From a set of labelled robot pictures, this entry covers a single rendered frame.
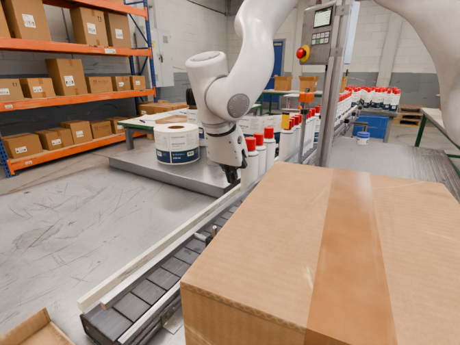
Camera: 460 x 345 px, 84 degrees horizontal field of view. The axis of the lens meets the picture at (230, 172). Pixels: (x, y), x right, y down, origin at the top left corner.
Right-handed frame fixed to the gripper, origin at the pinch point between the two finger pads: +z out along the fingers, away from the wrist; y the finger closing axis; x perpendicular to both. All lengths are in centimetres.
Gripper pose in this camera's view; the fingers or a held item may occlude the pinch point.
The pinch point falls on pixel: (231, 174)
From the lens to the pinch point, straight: 70.3
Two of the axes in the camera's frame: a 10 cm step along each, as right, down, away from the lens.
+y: -8.5, -2.0, 4.8
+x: -4.9, 6.2, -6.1
